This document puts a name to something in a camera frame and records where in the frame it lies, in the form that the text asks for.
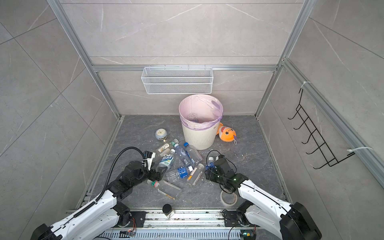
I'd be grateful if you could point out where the cream plastic waste bin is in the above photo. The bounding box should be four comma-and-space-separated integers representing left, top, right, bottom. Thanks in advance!
182, 121, 220, 150

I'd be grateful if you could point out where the orange fish plush toy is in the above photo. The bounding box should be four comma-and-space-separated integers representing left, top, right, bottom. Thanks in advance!
217, 123, 238, 145

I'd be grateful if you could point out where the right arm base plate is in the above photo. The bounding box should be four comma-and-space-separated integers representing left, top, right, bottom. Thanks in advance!
221, 210, 252, 227

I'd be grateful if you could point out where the black lidded small jar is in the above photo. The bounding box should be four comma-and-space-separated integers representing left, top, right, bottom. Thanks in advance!
162, 204, 175, 219

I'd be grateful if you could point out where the clear bottle blue cap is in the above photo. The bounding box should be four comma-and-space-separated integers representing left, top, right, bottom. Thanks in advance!
184, 142, 203, 165
174, 144, 195, 168

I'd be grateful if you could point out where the clear bottle blue cap right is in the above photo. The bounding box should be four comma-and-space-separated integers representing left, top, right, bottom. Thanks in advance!
184, 142, 203, 165

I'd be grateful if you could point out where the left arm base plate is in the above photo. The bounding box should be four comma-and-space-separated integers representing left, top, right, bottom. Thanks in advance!
118, 211, 147, 228

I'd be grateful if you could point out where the small blue label bottle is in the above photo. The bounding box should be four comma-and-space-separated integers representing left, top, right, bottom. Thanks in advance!
206, 157, 215, 169

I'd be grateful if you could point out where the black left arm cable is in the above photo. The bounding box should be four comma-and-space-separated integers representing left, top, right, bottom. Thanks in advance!
95, 146, 146, 202

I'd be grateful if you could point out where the white wire mesh basket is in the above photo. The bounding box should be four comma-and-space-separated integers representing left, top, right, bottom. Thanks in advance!
141, 67, 214, 95

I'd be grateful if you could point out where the black wire hook rack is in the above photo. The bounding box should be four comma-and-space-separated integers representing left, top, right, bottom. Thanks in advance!
288, 89, 355, 170

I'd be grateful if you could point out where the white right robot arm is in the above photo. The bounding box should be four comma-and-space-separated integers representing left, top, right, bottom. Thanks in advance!
205, 155, 322, 240

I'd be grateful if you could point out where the pink bin liner bag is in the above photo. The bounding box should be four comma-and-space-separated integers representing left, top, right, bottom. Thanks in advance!
179, 94, 224, 131

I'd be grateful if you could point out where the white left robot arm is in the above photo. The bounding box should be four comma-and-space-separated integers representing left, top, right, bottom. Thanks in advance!
31, 161, 167, 240

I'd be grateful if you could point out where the beige tape roll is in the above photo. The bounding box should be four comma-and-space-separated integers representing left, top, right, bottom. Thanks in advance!
220, 191, 238, 207

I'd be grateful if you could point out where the orange white label bottle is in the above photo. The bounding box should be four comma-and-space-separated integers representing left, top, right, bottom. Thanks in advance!
187, 164, 205, 186

